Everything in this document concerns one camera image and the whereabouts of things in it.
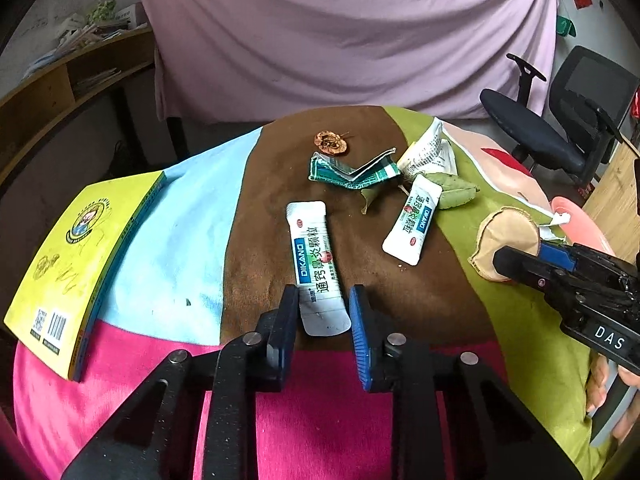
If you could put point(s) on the papers inside shelf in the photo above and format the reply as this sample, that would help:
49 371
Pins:
97 80

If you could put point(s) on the white tissue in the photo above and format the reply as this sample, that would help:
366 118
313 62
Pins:
555 225

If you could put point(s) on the green hanging item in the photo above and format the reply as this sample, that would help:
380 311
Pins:
565 26

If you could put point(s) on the yellow book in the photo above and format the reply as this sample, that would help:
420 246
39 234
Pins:
75 270

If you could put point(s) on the light wooden cabinet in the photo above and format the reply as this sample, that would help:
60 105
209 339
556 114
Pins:
615 195

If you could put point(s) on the black office chair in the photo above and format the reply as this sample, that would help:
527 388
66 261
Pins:
535 125

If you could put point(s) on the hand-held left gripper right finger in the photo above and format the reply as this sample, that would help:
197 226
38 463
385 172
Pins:
360 340

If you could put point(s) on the white printed packet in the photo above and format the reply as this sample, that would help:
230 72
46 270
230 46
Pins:
430 152

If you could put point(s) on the colourful patchwork blanket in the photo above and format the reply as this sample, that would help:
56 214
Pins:
260 170

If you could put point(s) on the person's right hand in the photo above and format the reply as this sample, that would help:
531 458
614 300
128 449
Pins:
597 382

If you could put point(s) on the large white medicine sachet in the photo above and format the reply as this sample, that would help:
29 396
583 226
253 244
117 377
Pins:
315 260

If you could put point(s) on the red hanging ornament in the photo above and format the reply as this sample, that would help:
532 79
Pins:
636 105

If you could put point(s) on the green white packet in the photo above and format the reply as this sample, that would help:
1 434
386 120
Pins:
350 172

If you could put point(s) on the wooden wall shelf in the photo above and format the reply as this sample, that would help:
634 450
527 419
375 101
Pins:
45 95

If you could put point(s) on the small green leaf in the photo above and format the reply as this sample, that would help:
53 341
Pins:
369 199

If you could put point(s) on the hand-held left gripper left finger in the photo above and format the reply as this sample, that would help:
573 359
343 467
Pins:
287 327

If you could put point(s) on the pile of papers and books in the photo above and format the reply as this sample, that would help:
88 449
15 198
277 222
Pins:
90 25

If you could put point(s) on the dried brown fruit peel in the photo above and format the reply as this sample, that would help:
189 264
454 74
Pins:
331 141

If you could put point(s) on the pink plastic basin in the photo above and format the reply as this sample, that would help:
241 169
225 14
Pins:
582 222

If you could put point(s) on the large green leaf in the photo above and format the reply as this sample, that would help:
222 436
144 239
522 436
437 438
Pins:
455 191

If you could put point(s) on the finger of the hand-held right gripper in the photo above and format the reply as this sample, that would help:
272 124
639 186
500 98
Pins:
520 267
557 255

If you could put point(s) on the small white medicine sachet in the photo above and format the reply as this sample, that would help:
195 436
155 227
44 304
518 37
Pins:
412 220

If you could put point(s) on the pink hanging cloth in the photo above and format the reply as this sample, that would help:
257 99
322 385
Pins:
350 35

